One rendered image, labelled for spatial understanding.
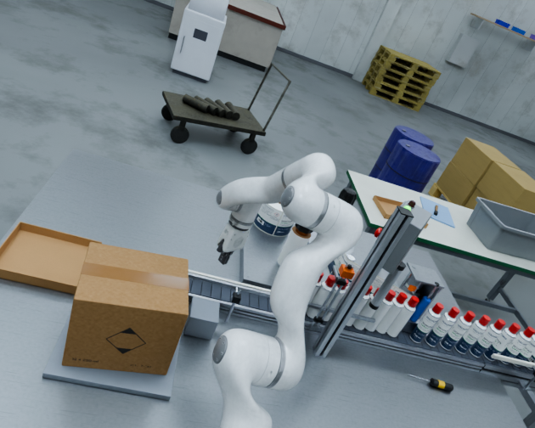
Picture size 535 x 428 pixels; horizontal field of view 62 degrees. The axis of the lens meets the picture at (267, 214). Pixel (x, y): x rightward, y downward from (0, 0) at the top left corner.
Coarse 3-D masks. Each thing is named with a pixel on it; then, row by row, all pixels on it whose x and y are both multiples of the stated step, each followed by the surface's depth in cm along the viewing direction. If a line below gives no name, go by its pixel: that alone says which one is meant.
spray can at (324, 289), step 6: (330, 276) 169; (324, 282) 171; (330, 282) 168; (324, 288) 169; (330, 288) 170; (318, 294) 172; (324, 294) 170; (318, 300) 172; (324, 300) 172; (306, 312) 178; (312, 312) 175; (312, 318) 177
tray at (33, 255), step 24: (24, 240) 164; (48, 240) 168; (72, 240) 171; (96, 240) 172; (0, 264) 151; (24, 264) 155; (48, 264) 159; (72, 264) 163; (48, 288) 150; (72, 288) 151
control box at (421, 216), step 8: (408, 200) 152; (416, 208) 149; (416, 216) 144; (424, 216) 146; (416, 224) 138; (424, 224) 141; (408, 232) 139; (416, 232) 138; (400, 240) 141; (408, 240) 140; (400, 248) 142; (408, 248) 141; (392, 256) 144; (400, 256) 143; (384, 264) 146; (392, 264) 145; (392, 272) 146
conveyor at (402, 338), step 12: (192, 288) 168; (204, 288) 170; (216, 288) 172; (228, 288) 175; (228, 300) 169; (240, 300) 172; (252, 300) 174; (264, 300) 176; (324, 324) 177; (384, 336) 184; (408, 336) 190; (432, 348) 189; (480, 360) 194
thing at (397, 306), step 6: (402, 294) 176; (396, 300) 178; (402, 300) 176; (396, 306) 177; (402, 306) 177; (390, 312) 179; (396, 312) 178; (384, 318) 181; (390, 318) 180; (384, 324) 182; (390, 324) 182; (378, 330) 184; (384, 330) 183
